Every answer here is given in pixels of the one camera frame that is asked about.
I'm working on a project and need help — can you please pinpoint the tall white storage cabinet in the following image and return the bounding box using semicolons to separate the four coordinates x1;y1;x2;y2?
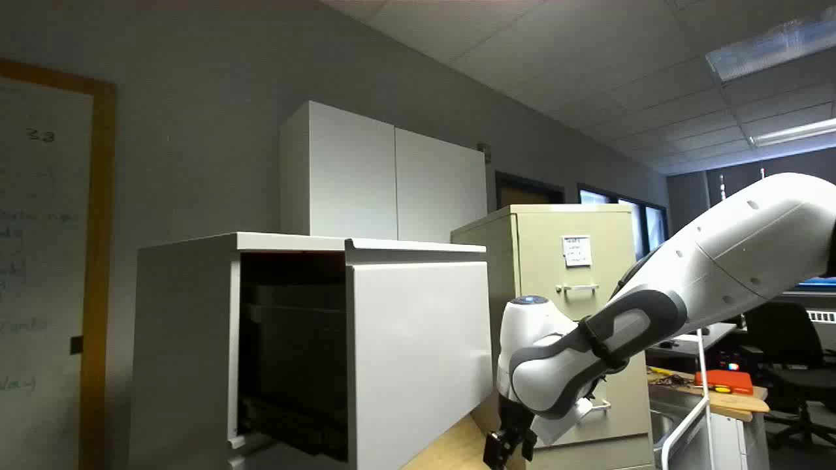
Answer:
277;99;491;244

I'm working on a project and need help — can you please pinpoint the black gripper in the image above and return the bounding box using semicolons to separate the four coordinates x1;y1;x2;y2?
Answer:
481;400;538;470

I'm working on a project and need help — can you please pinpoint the white paper label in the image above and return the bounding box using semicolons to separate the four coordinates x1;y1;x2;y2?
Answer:
559;231;596;272

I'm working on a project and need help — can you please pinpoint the wood-framed whiteboard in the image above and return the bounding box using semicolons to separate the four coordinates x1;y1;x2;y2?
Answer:
0;56;120;470

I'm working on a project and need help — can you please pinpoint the white metal tube frame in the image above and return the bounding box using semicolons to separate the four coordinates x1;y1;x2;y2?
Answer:
653;326;713;470

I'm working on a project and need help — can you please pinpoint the dark window row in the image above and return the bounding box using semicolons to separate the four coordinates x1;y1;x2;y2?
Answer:
574;183;670;260

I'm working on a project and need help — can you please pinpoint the beige metal filing cabinet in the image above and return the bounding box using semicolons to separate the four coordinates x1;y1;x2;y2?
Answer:
448;201;656;470

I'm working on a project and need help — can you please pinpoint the white file cabinet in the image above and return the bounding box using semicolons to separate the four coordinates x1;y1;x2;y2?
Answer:
127;230;491;470

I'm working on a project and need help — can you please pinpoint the wooden workbench top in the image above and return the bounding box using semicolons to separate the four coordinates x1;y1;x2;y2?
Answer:
645;363;772;426

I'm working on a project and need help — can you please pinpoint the fluorescent ceiling light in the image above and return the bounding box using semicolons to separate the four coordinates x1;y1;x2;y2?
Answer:
703;4;836;86
743;115;836;148

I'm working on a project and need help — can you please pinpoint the orange tool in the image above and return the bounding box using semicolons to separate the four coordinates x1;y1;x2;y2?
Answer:
699;368;754;397

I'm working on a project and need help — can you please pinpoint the black office chair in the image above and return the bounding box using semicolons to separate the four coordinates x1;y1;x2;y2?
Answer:
742;296;836;449

